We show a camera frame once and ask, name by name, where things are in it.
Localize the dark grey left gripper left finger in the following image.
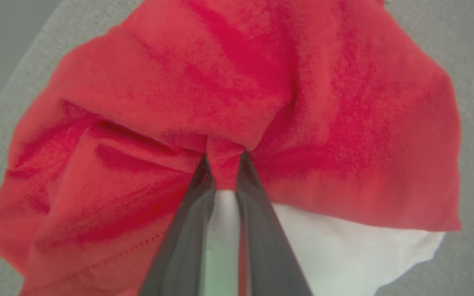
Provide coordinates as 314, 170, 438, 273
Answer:
138, 154, 216, 296

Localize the red and white garment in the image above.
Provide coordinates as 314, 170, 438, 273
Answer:
0, 0, 462, 296

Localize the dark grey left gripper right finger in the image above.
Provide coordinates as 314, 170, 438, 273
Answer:
236, 151, 313, 296

